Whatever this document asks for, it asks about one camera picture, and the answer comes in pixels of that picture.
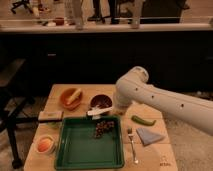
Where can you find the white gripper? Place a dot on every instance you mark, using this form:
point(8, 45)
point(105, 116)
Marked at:
point(119, 108)

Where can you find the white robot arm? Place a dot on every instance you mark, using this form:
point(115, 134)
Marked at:
point(133, 86)

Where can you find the orange bowl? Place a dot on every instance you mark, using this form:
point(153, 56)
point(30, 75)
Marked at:
point(66, 94)

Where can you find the green chili pepper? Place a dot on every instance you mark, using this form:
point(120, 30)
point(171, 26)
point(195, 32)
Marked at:
point(142, 121)

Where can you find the bunch of dark grapes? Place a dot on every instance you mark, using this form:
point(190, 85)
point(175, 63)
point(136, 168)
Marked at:
point(103, 127)

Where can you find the silver fork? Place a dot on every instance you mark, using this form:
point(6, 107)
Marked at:
point(130, 135)

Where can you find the grey folded cloth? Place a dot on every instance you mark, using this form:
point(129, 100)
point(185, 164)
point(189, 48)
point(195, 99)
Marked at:
point(148, 137)

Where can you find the yellow corn cob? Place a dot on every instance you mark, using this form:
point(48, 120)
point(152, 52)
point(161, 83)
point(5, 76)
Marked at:
point(75, 95)

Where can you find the green plastic tray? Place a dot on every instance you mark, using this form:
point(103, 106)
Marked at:
point(79, 149)

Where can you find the beige rectangular block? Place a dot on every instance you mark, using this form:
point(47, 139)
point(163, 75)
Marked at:
point(48, 116)

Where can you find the orange fruit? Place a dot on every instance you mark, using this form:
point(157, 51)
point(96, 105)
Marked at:
point(44, 144)

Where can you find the red cup on counter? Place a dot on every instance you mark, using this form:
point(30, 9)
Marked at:
point(59, 21)

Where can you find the black chair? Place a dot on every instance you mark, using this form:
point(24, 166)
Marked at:
point(9, 108)

